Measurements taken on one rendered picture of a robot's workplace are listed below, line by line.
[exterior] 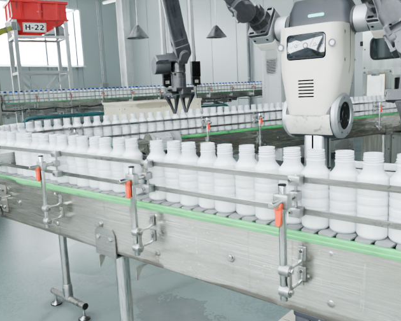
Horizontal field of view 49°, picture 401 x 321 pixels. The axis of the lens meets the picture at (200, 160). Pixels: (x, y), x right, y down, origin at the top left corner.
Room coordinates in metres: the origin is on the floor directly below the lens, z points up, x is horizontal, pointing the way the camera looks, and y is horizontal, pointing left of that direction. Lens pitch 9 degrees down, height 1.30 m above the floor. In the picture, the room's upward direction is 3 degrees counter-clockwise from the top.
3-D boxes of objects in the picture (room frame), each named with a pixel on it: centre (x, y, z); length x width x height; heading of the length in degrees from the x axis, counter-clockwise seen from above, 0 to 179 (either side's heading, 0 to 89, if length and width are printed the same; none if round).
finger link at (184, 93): (1.75, 0.06, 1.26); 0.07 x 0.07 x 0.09; 48
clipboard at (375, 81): (4.67, -1.85, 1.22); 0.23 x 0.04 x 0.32; 31
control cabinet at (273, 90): (7.38, -1.52, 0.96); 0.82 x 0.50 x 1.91; 121
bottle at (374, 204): (0.83, -0.33, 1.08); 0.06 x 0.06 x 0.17
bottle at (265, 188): (0.99, -0.15, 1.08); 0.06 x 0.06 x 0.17
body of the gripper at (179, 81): (1.74, 0.07, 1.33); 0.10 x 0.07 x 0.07; 138
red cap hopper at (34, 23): (7.67, 2.62, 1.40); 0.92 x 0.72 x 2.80; 121
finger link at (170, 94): (1.72, 0.08, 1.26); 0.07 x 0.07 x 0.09; 48
